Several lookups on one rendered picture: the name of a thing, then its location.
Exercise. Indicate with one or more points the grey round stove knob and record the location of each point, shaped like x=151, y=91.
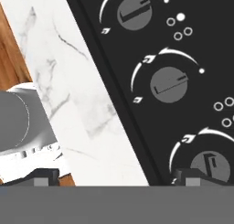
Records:
x=168, y=84
x=134, y=13
x=219, y=165

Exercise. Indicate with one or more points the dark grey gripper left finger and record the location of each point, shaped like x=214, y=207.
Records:
x=45, y=175

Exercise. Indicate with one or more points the black stove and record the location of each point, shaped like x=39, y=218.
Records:
x=195, y=51

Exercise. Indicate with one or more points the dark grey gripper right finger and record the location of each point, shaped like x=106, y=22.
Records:
x=187, y=174

